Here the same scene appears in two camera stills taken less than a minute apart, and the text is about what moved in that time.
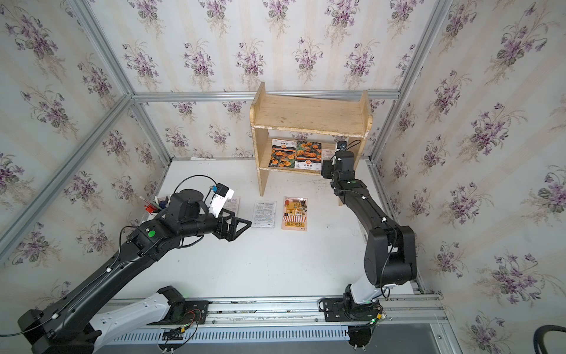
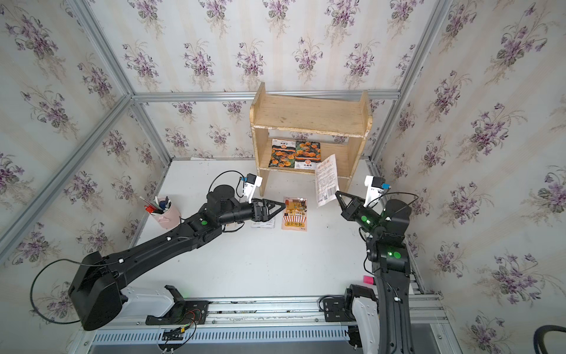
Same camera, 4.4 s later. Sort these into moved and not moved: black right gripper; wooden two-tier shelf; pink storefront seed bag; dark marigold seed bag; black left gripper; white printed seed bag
Moved: black right gripper; black left gripper; white printed seed bag
Not moved: wooden two-tier shelf; pink storefront seed bag; dark marigold seed bag
